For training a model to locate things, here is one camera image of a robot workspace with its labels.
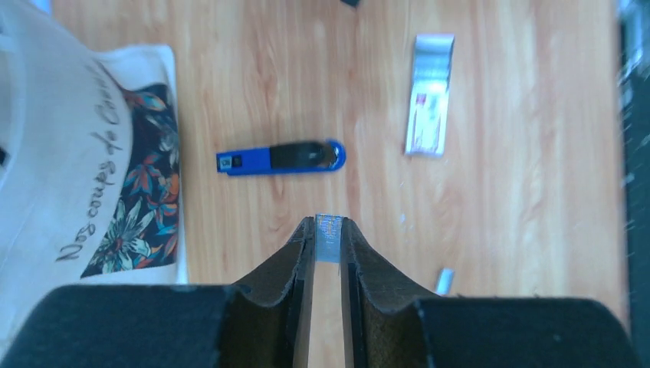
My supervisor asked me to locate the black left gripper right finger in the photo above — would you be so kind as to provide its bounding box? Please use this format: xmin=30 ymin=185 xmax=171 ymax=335
xmin=340 ymin=218 xmax=641 ymax=367

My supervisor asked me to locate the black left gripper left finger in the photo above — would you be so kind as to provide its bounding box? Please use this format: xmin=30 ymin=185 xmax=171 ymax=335
xmin=1 ymin=217 xmax=315 ymax=367

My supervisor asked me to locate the grey staple strip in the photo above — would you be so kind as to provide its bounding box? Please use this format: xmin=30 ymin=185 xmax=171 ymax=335
xmin=314 ymin=214 xmax=343 ymax=264
xmin=435 ymin=268 xmax=455 ymax=296

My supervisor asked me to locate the blue black stapler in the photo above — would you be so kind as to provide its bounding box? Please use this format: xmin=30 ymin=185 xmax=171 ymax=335
xmin=216 ymin=140 xmax=346 ymax=176

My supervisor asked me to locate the red white staple box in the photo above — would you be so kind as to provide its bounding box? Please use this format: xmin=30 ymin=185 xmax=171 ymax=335
xmin=404 ymin=34 xmax=455 ymax=158

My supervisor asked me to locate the beige canvas tote bag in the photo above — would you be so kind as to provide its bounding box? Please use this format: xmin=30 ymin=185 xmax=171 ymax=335
xmin=1 ymin=1 xmax=188 ymax=350

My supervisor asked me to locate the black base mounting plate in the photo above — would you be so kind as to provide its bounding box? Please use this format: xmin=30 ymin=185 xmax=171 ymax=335
xmin=616 ymin=1 xmax=649 ymax=361

